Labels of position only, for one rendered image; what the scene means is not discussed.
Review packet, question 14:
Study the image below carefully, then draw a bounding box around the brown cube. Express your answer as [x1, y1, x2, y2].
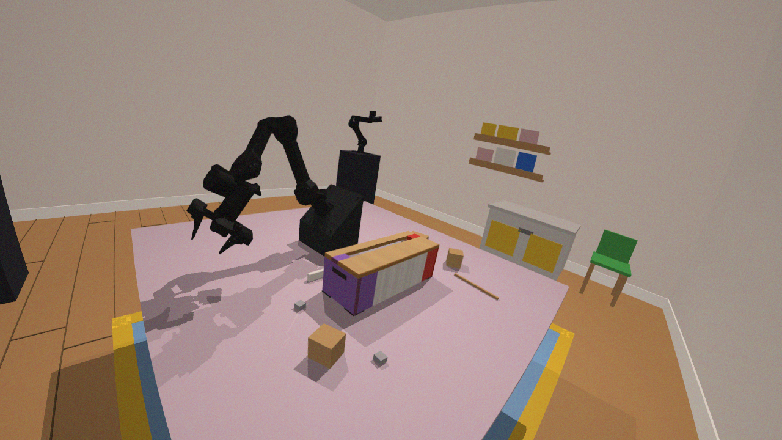
[307, 323, 346, 369]
[446, 248, 464, 269]

